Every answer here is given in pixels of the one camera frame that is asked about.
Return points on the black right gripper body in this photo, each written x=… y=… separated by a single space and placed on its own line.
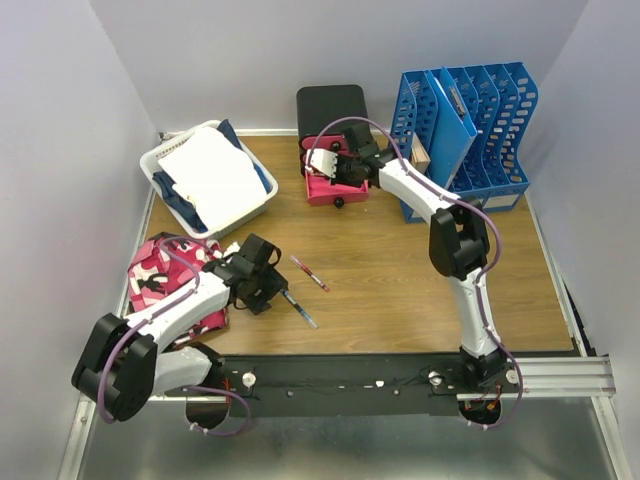
x=346 y=171

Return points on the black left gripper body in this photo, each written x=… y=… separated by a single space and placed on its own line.
x=257 y=278

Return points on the blue gel pen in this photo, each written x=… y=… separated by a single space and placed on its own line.
x=301 y=311

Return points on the pink bottom drawer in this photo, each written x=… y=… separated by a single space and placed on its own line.
x=320 y=191

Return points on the orange cover paperback book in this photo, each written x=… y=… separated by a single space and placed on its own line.
x=420 y=159

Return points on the blue file folder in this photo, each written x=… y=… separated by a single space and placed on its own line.
x=453 y=132

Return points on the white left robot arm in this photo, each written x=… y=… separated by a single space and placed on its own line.
x=127 y=360

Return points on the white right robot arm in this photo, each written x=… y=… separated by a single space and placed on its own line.
x=458 y=241

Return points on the pink gel pen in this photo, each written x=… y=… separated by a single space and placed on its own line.
x=299 y=264

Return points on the black pink drawer cabinet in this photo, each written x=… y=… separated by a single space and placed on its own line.
x=317 y=106

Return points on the pink camouflage cloth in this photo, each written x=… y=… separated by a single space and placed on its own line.
x=159 y=267

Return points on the navy blue cloth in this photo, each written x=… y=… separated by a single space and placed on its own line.
x=175 y=200

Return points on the blue magazine file rack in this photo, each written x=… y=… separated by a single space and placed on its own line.
x=501 y=99

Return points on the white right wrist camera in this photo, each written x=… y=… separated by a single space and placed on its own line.
x=321 y=162

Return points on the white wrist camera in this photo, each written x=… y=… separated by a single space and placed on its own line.
x=321 y=162
x=233 y=248

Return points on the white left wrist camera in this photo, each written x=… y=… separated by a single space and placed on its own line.
x=233 y=248

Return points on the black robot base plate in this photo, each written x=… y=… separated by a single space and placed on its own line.
x=358 y=384

